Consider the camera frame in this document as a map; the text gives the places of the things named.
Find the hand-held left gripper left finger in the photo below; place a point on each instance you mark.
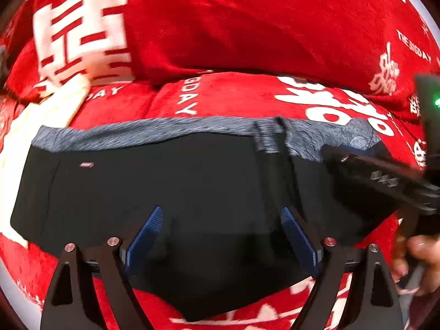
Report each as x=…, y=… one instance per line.
x=144, y=237

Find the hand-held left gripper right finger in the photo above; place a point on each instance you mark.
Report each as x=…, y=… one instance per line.
x=299, y=237

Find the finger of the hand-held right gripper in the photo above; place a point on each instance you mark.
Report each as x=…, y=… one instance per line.
x=371, y=172

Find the black pants with grey trim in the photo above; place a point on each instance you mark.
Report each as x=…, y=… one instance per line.
x=206, y=185

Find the red printed bed blanket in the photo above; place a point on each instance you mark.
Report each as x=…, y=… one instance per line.
x=240, y=96

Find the cream cloth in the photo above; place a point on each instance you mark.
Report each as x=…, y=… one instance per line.
x=41, y=110

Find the person's right hand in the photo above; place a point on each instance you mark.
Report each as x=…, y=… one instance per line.
x=422, y=264

